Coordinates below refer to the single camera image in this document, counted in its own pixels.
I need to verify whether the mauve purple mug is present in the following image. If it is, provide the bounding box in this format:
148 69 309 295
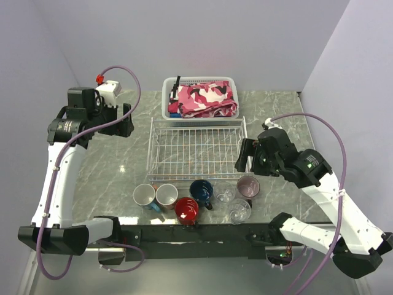
236 176 260 208

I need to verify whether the dark blue mug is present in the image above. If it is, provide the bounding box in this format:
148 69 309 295
189 179 214 210

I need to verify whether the salmon pink mug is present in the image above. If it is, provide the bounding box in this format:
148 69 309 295
153 184 179 212

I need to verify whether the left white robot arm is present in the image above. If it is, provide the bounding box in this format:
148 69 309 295
18 81 123 256

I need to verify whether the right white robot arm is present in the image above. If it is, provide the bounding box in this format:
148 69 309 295
235 127 392 279

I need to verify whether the clear glass cup far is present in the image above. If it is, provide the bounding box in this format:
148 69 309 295
213 181 236 203

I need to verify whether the clear glass cup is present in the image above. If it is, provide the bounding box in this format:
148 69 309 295
228 199 251 225
213 181 236 203

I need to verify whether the black item in basket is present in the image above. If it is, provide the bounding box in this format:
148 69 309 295
169 76 181 100

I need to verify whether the pink camouflage cloth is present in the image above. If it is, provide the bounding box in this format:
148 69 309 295
167 81 238 119

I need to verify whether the clear glass cup near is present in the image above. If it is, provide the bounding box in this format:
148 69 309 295
228 199 251 225

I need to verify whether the white plastic basket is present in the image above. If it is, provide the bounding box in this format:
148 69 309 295
161 76 239 120

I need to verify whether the light blue mug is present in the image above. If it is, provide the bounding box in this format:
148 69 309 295
133 184 161 213

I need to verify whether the red mug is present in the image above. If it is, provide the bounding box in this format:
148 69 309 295
174 197 199 228

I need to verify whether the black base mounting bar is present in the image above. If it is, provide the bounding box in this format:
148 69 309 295
85 222 308 262

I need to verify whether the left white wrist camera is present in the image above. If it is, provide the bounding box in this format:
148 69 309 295
96 80 122 108

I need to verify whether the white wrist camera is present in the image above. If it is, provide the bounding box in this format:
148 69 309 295
96 80 122 108
262 118 282 130

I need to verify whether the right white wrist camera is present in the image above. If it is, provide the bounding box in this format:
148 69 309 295
262 118 282 130

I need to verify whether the white wire dish rack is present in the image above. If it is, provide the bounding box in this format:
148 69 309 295
146 118 251 182

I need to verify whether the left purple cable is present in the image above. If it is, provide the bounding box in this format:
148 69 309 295
36 65 145 280

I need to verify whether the purple cable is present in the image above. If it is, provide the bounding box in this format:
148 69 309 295
270 112 348 295
36 65 145 280

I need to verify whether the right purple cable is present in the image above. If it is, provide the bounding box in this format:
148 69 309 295
270 112 348 295

